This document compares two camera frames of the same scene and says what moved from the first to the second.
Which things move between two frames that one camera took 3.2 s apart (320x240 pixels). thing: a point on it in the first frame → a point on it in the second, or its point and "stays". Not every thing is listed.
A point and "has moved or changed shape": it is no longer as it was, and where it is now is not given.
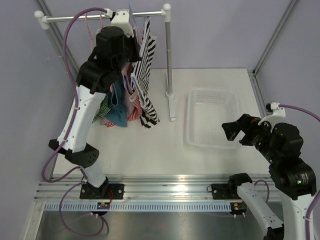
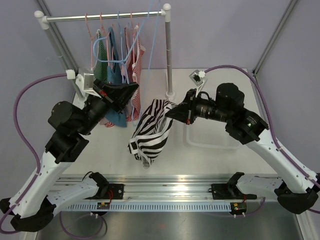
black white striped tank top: [140, 76] → [152, 130]
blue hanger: [134, 20] has moved or changed shape
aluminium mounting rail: [142, 188] stays
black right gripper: [232, 129] → [186, 111]
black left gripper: [135, 56] → [121, 94]
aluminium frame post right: [275, 34] stays
